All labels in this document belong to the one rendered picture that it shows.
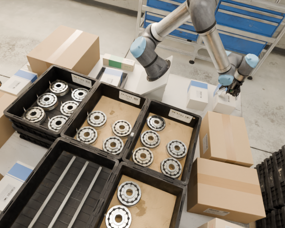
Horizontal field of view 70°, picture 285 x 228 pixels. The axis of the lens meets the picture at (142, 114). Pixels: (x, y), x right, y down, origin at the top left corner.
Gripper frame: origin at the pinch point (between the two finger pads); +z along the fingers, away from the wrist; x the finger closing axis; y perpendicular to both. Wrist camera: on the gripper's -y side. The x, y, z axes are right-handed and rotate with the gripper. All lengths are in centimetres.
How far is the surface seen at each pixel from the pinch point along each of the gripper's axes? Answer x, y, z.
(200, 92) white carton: -18.0, 4.5, -1.4
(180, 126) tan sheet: -28.0, 40.5, -5.6
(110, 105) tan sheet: -70, 39, -5
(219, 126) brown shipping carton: -6.9, 35.0, -8.7
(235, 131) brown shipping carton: 1.8, 35.1, -8.7
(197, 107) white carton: -16.9, 12.3, 5.2
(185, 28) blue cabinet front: -36, -141, 33
